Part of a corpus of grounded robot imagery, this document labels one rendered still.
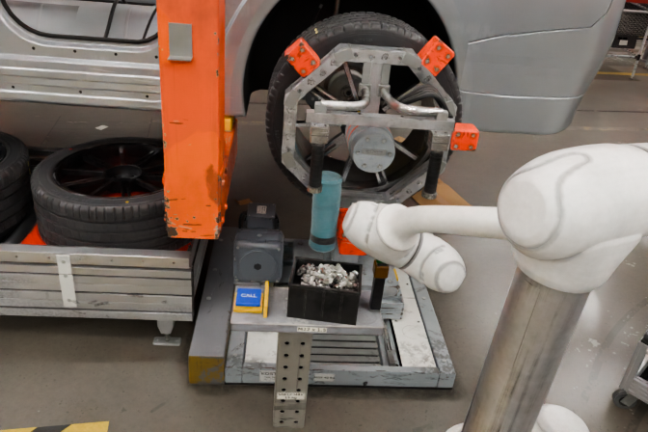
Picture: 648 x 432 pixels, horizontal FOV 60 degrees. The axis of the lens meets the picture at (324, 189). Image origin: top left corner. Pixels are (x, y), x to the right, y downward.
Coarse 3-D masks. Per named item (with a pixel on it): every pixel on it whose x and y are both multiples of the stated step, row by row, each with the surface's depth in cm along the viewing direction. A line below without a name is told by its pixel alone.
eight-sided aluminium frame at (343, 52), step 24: (336, 48) 170; (360, 48) 168; (384, 48) 172; (408, 48) 173; (312, 72) 170; (288, 96) 172; (288, 120) 176; (288, 144) 180; (288, 168) 183; (360, 192) 194; (384, 192) 196; (408, 192) 191
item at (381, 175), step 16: (352, 80) 182; (320, 96) 184; (336, 96) 186; (400, 96) 185; (384, 112) 188; (304, 144) 205; (336, 144) 192; (400, 144) 194; (416, 144) 204; (304, 160) 192; (336, 160) 216; (352, 160) 195; (400, 160) 206; (416, 160) 196; (352, 176) 206; (368, 176) 206; (384, 176) 199; (400, 176) 197
